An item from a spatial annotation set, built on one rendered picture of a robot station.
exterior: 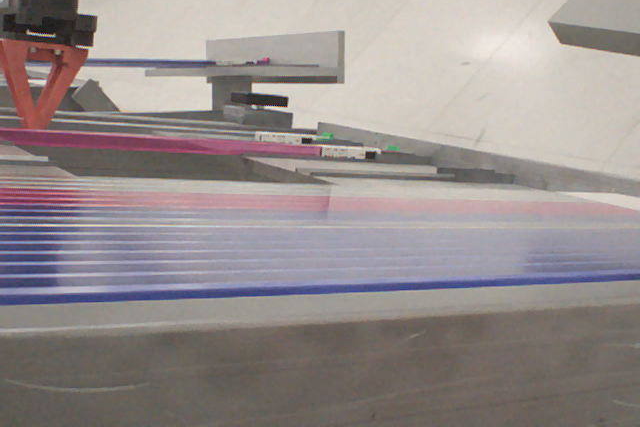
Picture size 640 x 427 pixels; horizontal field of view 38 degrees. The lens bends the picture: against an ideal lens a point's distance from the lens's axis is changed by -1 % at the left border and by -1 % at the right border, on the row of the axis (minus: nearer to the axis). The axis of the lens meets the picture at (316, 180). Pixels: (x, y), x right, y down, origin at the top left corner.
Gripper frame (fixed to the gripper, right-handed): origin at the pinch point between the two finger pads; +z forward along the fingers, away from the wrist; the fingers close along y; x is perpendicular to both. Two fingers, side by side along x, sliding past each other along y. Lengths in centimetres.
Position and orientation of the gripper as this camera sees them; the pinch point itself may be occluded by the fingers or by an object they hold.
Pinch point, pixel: (34, 120)
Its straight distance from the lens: 81.6
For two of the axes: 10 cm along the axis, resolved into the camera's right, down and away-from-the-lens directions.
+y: 5.2, 1.5, -8.4
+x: 8.5, 0.3, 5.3
